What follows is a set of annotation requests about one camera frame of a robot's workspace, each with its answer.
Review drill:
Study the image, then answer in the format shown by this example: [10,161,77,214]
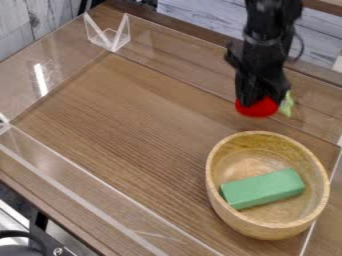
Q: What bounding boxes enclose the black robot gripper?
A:
[225,29,294,107]

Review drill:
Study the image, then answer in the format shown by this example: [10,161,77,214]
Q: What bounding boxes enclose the red plush strawberry toy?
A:
[236,91,296,118]

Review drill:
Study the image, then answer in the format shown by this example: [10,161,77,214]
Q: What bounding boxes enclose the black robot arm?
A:
[225,0,304,107]

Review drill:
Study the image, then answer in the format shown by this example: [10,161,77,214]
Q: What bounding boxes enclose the wooden bowl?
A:
[206,131,330,240]

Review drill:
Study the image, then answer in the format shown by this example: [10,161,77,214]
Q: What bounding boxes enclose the green rectangular block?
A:
[218,168,306,210]

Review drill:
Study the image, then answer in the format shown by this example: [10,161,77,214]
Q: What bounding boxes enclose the clear acrylic table barrier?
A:
[0,6,342,256]

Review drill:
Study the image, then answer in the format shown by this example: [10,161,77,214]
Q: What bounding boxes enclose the black metal table leg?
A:
[30,212,77,256]

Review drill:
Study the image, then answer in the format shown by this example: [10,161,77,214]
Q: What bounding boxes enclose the clear acrylic corner bracket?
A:
[83,13,131,53]

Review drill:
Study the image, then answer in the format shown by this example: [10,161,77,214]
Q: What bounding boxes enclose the black cable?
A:
[0,228,45,256]

